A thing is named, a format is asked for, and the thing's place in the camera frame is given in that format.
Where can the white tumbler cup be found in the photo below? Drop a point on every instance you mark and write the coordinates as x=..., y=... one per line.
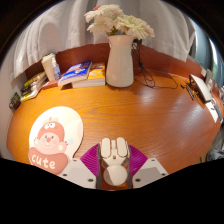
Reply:
x=47, y=66

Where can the round cartoon mouse pad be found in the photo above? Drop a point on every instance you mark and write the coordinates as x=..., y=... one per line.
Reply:
x=53, y=133

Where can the white ceramic vase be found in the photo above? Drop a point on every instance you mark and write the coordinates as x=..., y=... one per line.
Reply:
x=120, y=63

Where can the silver laptop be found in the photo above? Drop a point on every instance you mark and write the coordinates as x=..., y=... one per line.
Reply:
x=200, y=87

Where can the white curtain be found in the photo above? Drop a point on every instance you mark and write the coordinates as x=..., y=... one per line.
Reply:
x=66, y=26

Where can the green mug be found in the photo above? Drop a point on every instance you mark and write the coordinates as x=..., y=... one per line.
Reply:
x=14, y=100

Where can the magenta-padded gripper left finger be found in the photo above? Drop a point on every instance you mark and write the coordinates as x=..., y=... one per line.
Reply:
x=81, y=171

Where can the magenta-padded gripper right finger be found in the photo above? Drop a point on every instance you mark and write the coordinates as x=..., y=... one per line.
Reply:
x=148, y=171

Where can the white flower bouquet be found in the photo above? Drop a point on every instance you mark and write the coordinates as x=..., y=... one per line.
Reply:
x=116, y=21

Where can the orange book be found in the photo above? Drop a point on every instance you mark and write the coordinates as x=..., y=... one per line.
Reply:
x=96, y=76

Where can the window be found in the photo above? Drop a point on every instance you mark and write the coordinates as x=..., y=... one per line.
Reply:
x=203, y=50

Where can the yellow and black book stack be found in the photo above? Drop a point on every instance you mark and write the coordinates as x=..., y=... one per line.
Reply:
x=32, y=86

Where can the white computer mouse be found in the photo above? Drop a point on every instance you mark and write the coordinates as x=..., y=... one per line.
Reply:
x=115, y=156

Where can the brown book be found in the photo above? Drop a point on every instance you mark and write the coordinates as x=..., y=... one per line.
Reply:
x=50, y=84

